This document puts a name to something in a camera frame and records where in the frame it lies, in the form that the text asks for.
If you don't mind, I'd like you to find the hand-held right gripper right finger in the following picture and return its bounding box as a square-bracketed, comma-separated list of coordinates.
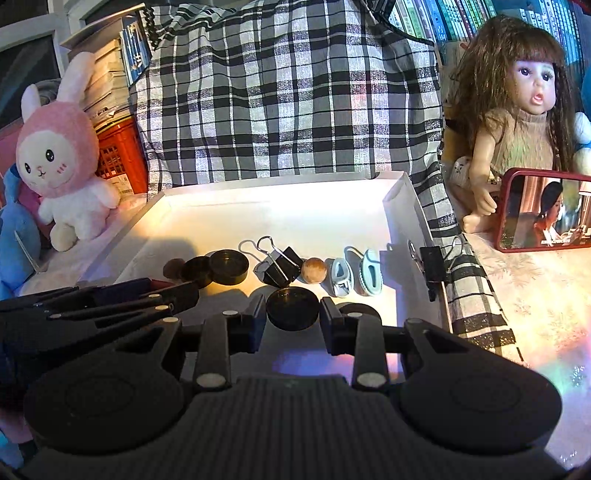
[320, 296, 462, 391]

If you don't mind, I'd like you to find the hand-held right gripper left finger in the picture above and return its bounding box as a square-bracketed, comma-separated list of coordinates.
[117, 293, 269, 391]

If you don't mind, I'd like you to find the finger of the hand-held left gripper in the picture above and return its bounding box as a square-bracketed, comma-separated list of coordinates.
[0, 278, 154, 318]
[0, 281, 200, 344]

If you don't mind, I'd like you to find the black round lid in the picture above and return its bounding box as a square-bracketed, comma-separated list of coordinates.
[181, 257, 214, 289]
[266, 286, 320, 332]
[210, 249, 250, 285]

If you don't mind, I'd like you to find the dark teal round lid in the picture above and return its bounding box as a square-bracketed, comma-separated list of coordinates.
[335, 302, 383, 328]

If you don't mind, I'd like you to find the small light blue doll shoe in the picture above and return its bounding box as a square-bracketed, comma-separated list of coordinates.
[327, 257, 354, 297]
[344, 247, 383, 296]

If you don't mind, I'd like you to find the black binder clip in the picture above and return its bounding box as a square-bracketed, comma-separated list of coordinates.
[238, 235, 305, 288]
[406, 235, 465, 301]

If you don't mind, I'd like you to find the white shallow cardboard box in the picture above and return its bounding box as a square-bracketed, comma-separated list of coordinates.
[76, 171, 451, 377]

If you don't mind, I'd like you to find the blue plush toy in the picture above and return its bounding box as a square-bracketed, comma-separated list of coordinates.
[0, 164, 44, 301]

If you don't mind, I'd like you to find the pink white rabbit plush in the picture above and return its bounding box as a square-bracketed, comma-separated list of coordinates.
[16, 51, 122, 252]

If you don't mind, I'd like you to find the red plastic crate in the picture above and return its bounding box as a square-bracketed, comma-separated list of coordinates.
[95, 121, 149, 197]

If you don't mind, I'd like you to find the small white toy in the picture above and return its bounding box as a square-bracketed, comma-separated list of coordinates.
[450, 156, 472, 186]

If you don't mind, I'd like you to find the grey fuzzy toy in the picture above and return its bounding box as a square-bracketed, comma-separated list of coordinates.
[34, 78, 63, 100]

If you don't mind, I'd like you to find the stack of white books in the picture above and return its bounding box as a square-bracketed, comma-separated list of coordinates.
[60, 14, 155, 127]

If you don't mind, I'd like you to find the black white plaid cloth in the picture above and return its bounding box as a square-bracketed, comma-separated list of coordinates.
[129, 0, 518, 347]

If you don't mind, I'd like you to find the smartphone in red case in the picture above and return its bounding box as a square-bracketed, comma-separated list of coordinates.
[496, 168, 591, 254]

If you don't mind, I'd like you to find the long-haired baby doll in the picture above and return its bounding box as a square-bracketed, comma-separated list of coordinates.
[441, 14, 585, 232]

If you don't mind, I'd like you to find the blue robot cat plush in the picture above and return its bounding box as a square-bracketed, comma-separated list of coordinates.
[573, 60, 591, 176]

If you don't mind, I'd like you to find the row of blue books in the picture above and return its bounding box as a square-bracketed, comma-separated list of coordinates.
[388, 0, 591, 65]

